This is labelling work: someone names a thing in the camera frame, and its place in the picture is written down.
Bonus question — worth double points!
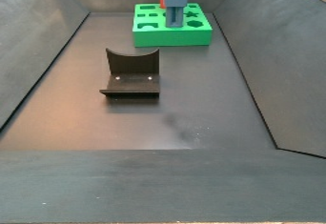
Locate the green shape sorter board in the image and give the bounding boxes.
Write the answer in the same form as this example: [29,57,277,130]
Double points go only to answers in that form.
[132,3,212,48]

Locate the black curved cradle stand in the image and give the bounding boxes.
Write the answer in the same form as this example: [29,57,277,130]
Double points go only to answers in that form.
[98,49,160,96]

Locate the blue pentagon block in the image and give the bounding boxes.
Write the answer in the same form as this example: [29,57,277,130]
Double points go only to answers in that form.
[164,0,188,28]

